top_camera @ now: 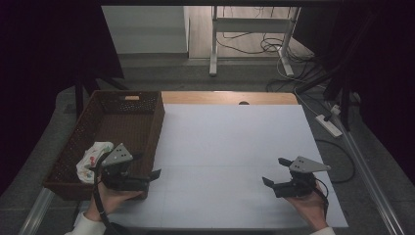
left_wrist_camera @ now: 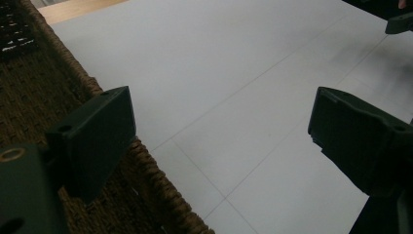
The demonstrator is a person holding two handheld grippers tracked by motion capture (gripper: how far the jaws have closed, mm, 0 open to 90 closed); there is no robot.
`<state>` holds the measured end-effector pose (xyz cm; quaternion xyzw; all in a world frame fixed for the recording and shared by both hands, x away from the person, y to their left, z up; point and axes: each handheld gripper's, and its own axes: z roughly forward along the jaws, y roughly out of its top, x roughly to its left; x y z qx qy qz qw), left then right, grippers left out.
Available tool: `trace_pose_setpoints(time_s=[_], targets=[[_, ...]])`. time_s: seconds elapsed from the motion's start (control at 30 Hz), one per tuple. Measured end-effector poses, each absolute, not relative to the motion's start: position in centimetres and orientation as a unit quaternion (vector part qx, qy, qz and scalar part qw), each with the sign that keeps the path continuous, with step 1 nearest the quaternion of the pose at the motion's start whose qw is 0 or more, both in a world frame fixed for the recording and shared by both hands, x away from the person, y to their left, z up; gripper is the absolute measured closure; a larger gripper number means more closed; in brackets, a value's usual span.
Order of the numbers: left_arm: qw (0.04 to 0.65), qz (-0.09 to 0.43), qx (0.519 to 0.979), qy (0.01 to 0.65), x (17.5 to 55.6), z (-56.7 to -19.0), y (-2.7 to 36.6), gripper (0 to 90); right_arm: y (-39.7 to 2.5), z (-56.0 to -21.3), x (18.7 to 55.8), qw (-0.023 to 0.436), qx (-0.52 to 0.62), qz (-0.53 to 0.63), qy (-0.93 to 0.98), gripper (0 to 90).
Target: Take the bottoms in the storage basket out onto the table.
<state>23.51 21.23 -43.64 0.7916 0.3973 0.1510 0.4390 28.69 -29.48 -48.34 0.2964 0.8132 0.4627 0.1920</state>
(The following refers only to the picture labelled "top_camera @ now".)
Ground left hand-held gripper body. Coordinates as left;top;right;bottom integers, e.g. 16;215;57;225
94;142;151;193

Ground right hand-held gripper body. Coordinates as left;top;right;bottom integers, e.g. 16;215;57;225
273;156;332;199

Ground brown woven basket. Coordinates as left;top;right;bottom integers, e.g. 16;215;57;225
42;90;165;201

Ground white fruit-print pants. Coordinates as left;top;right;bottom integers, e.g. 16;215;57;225
75;141;115;185

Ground person's right hand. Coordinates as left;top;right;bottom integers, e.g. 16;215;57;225
284;185;329;233

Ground person's left hand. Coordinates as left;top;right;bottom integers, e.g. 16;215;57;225
85;181;145;223

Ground white power strip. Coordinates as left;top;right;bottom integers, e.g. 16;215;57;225
314;114;344;138

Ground black metal stand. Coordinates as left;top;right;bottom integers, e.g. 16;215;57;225
295;13;376;132
72;72;130;118

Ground dark curtain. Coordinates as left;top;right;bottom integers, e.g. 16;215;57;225
0;0;125;197
293;0;415;184

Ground white cabinet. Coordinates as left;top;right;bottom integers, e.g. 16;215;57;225
101;5;190;55

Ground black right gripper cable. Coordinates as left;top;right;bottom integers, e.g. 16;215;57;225
306;177;330;218

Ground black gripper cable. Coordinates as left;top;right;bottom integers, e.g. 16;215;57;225
306;177;330;218
92;152;122;235

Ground black looped floor cable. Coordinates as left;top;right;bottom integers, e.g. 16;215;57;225
314;138;356;184

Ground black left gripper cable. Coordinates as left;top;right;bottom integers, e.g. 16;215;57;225
92;152;122;235

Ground aluminium rail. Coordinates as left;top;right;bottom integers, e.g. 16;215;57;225
18;187;55;235
339;120;406;235

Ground tangle of floor cables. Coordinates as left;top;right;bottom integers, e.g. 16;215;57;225
216;6;327;93

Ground white metal desk frame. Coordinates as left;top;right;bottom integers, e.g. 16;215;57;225
208;5;301;78

